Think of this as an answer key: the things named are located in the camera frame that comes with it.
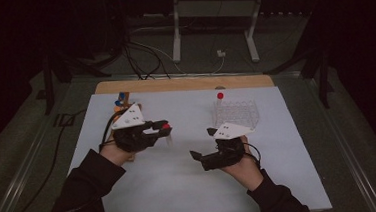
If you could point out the metal floor rail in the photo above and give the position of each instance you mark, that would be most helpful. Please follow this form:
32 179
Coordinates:
357 174
15 191

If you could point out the black equipment with red light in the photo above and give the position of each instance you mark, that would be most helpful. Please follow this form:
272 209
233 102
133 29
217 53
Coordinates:
114 11

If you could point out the blue-capped test tube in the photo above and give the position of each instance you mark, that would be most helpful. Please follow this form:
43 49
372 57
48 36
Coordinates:
118 103
121 95

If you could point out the power strip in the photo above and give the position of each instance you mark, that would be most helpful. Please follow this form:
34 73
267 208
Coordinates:
283 13

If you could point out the grey metal stand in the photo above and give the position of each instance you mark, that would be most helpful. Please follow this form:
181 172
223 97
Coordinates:
216 9

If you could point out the person's right hand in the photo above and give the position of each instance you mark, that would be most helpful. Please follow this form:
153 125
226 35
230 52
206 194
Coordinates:
244 174

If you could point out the white plug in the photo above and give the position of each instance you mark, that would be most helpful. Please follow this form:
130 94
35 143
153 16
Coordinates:
221 53

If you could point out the red-capped test tube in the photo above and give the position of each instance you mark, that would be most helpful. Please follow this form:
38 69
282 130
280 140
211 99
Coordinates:
166 126
220 95

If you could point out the person's left hand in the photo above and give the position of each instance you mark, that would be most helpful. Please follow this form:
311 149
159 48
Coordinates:
114 154

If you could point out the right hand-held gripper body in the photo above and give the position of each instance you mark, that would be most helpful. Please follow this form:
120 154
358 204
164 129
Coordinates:
227 153

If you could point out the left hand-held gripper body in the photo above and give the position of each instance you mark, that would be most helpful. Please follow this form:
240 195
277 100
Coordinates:
131 136

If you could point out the black stand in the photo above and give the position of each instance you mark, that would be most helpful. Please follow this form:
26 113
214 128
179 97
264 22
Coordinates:
48 89
322 76

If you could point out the clear acrylic test tube rack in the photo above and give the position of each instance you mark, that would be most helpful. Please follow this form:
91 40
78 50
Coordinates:
236 114

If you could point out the orange-capped test tube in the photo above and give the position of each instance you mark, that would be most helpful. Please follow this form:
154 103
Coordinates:
117 108

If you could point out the white table mat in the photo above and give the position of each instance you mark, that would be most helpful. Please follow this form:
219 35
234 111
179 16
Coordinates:
181 186

